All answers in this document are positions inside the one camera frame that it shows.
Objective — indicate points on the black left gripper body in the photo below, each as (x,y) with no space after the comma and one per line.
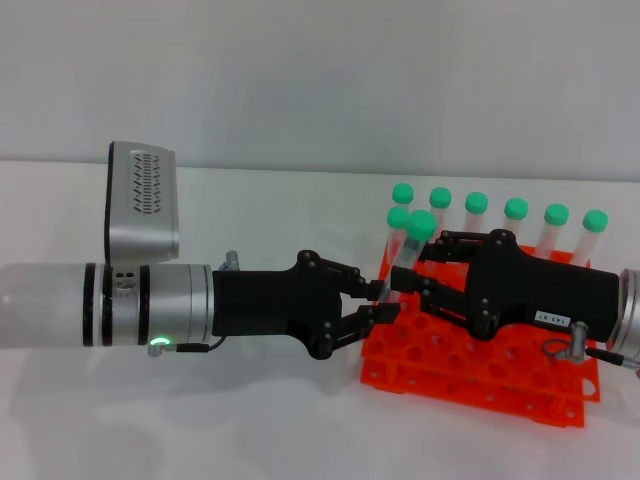
(270,305)

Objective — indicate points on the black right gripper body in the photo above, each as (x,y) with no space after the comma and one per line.
(540,290)

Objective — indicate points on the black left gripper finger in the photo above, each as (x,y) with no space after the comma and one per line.
(350,277)
(370,320)

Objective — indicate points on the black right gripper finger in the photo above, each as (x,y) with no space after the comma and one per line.
(455,247)
(440,295)

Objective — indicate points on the clear test tube green cap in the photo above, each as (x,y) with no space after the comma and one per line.
(396,218)
(421,225)
(556,214)
(595,221)
(476,203)
(402,193)
(516,208)
(441,198)

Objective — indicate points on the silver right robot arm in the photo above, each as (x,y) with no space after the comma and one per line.
(629,315)

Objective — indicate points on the orange test tube rack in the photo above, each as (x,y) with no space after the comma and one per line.
(450,380)

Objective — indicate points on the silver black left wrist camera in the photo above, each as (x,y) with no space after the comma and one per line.
(142,205)

